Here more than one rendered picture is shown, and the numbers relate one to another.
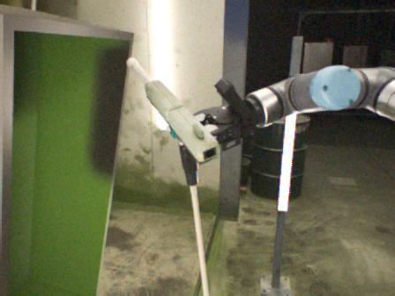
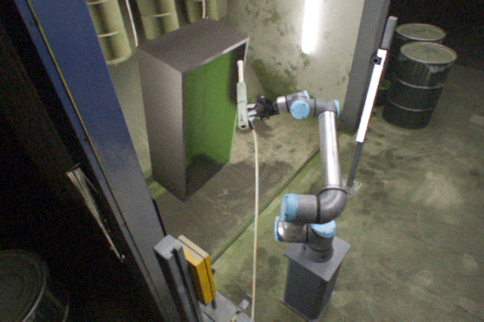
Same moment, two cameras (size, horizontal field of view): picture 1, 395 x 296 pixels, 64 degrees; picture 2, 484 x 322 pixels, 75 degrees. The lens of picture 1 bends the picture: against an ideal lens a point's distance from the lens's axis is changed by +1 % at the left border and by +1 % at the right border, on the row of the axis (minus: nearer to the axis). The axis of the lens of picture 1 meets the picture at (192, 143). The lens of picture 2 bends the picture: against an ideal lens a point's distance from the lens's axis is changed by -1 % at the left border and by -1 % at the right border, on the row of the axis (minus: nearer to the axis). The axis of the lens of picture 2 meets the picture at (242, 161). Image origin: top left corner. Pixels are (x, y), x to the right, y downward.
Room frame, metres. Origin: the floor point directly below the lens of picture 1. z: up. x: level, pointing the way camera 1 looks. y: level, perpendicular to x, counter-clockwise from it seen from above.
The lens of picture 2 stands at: (-0.67, -0.68, 2.37)
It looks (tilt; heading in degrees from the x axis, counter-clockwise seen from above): 41 degrees down; 28
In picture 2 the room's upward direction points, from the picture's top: 3 degrees counter-clockwise
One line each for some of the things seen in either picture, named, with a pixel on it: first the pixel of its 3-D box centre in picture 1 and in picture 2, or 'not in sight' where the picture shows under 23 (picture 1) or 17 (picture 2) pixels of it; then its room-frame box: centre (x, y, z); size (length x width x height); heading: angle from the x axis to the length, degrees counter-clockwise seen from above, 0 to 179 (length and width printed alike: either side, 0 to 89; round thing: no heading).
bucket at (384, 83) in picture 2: (237, 172); (378, 93); (3.56, -0.55, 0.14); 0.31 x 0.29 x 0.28; 168
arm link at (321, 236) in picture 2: not in sight; (319, 230); (0.51, -0.53, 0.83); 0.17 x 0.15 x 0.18; 110
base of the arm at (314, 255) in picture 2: not in sight; (318, 244); (0.52, -0.54, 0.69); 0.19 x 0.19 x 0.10
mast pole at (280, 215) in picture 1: (285, 176); (366, 119); (1.80, -0.57, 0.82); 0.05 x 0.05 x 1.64; 78
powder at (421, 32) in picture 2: not in sight; (420, 32); (3.93, -0.84, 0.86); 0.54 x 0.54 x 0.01
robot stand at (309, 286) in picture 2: not in sight; (311, 275); (0.52, -0.54, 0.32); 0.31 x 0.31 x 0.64; 78
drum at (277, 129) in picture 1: (278, 155); (415, 88); (3.29, -0.95, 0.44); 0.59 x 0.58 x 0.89; 2
